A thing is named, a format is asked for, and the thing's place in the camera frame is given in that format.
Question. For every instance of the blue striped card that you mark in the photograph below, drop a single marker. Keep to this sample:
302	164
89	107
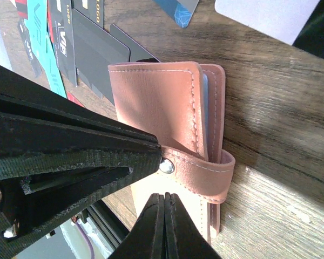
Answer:
180	11

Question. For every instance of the black aluminium front rail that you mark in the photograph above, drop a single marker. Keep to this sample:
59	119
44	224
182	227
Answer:
110	227

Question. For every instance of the white card black stripe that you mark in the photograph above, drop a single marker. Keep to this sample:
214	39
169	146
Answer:
296	23

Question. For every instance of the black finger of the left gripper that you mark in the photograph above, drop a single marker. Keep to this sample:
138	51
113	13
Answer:
40	192
36	123

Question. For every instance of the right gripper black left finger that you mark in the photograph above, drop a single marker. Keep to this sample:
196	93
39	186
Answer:
146	238

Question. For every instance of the red vip card front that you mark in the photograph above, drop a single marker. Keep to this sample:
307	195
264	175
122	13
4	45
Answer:
73	99

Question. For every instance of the pink leather card holder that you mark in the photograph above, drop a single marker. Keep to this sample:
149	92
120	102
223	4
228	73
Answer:
183	105

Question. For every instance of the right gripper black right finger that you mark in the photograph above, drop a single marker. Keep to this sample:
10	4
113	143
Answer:
182	239

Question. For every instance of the black cards centre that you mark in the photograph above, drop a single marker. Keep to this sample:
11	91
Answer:
82	47

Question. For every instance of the teal cards centre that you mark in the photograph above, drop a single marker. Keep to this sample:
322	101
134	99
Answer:
37	25

